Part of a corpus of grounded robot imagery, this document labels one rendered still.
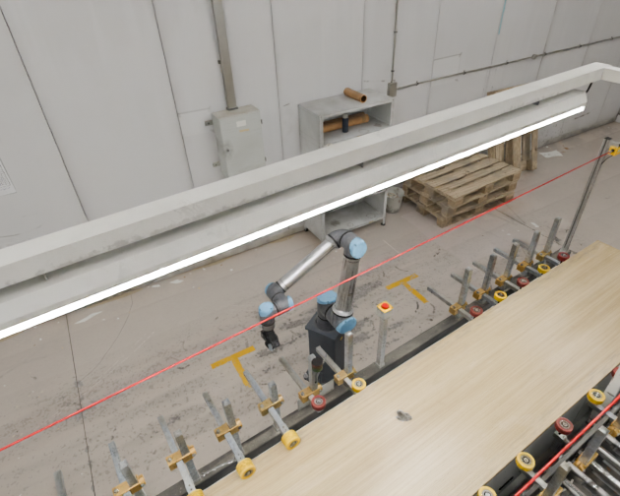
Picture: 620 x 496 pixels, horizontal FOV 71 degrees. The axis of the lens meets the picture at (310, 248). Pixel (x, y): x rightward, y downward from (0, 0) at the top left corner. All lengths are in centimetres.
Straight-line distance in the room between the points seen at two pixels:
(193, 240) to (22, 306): 39
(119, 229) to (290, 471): 159
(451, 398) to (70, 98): 346
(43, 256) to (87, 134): 309
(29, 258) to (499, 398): 230
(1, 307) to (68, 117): 306
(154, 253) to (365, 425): 165
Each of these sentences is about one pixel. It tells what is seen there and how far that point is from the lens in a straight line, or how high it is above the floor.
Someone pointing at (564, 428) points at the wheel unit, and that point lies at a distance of 269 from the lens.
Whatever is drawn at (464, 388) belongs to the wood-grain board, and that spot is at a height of 90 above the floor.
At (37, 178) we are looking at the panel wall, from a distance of 423.
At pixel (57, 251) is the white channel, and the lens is 107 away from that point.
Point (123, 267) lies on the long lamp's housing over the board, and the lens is 110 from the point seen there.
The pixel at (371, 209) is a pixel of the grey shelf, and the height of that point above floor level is 14.
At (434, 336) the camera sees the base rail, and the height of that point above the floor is 70.
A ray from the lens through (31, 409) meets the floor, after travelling 427.
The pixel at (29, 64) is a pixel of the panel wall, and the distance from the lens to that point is 397.
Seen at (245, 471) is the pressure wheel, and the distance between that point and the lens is 228.
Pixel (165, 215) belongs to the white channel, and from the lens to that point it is 108.
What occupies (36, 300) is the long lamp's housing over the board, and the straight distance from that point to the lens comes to 111.
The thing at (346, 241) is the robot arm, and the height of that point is 142.
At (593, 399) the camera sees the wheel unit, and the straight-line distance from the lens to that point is 288.
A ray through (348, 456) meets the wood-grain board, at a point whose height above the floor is 90.
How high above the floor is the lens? 299
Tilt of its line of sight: 37 degrees down
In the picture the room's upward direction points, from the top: 3 degrees counter-clockwise
